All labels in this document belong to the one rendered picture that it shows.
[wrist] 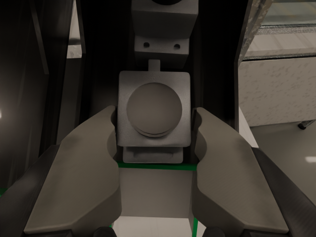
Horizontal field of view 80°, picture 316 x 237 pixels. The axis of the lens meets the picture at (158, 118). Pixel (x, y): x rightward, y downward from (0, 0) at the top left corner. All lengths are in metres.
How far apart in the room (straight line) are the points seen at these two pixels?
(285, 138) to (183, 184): 1.62
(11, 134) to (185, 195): 0.26
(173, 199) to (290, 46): 0.87
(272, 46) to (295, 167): 1.07
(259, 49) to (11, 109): 0.90
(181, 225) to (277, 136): 1.49
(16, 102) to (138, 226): 0.38
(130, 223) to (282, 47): 0.90
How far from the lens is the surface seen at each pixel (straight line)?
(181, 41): 0.16
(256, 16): 0.23
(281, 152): 1.81
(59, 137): 0.31
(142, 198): 0.34
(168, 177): 0.32
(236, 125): 0.16
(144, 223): 0.49
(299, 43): 1.10
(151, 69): 0.16
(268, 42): 1.03
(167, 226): 0.49
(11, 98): 0.20
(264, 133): 1.82
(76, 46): 0.21
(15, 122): 0.19
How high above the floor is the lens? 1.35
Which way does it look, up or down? 57 degrees down
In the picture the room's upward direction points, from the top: 5 degrees clockwise
